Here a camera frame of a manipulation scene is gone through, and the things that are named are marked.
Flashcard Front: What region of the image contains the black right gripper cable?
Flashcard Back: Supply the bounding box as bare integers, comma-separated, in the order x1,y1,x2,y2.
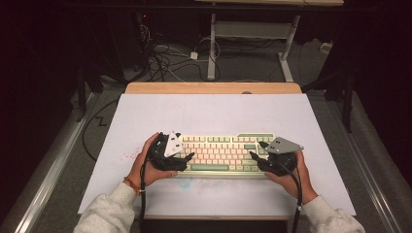
278,160,304,233

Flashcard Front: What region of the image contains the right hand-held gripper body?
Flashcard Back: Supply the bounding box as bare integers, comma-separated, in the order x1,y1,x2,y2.
257,136,304,178

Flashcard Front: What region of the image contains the aluminium floor rail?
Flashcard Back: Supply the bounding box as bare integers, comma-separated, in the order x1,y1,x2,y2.
0,91,101,233
326,100,404,233

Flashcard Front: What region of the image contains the tangle of floor cables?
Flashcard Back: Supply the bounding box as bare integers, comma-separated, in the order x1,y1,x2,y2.
137,22,222,83

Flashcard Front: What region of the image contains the black floor cable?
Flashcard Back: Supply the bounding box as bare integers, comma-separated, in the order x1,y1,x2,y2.
82,98,120,163

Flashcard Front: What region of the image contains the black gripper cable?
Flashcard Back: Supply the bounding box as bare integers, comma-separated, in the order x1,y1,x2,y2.
139,142,163,233
278,160,304,233

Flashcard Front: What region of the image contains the black metal stand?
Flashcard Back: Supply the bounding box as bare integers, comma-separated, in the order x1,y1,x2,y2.
76,62,89,123

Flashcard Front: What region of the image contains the white table cover sheet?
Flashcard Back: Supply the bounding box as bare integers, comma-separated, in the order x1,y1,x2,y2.
78,93,358,217

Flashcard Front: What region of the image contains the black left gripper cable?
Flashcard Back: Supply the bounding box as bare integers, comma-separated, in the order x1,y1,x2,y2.
139,142,163,233

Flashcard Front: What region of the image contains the person's right hand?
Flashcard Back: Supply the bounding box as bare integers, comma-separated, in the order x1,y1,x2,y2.
264,150,319,205

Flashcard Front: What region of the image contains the wooden table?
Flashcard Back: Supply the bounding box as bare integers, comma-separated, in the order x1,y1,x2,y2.
115,82,304,233

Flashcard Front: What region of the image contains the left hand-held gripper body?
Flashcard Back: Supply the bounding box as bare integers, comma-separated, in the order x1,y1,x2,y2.
147,130,188,173

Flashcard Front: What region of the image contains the green and cream keyboard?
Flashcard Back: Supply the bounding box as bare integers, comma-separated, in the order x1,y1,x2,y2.
174,132,279,180

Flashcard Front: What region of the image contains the orange bead bracelet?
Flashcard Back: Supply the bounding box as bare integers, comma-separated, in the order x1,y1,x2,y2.
123,176,142,196

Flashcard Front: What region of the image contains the white frame desk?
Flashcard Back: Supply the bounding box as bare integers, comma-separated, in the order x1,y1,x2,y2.
193,0,345,83

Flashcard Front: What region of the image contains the person's left hand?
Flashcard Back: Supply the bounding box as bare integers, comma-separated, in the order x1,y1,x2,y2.
127,132,179,190

